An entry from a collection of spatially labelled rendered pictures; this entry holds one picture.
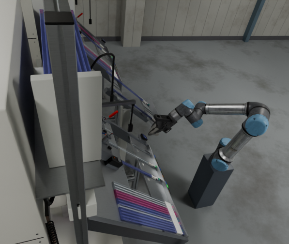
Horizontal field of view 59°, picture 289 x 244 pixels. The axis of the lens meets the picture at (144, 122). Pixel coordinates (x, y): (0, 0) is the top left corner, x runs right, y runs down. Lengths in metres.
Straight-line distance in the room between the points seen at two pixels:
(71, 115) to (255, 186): 2.50
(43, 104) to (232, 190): 2.28
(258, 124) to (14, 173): 1.27
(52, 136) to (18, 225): 0.30
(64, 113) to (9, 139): 0.15
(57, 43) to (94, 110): 0.31
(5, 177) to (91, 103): 0.27
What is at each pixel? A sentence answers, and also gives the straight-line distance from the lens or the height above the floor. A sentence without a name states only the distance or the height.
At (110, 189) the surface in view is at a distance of 1.14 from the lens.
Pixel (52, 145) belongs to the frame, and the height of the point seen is 1.49.
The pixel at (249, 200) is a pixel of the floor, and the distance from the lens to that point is 2.72.
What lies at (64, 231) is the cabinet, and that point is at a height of 0.62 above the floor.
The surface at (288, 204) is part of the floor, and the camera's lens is 2.92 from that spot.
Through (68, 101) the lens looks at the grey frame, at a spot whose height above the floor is 1.75.
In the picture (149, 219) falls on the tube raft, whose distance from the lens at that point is 1.25.
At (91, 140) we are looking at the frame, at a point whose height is 1.49.
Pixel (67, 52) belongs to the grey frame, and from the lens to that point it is 0.42.
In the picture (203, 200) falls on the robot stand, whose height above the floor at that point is 0.13.
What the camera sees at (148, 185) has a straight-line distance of 1.46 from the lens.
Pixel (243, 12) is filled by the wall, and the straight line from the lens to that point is 5.54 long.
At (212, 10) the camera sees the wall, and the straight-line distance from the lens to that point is 5.17.
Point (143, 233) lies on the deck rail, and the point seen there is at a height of 0.98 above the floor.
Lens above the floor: 2.05
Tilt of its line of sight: 42 degrees down
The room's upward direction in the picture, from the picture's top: 9 degrees clockwise
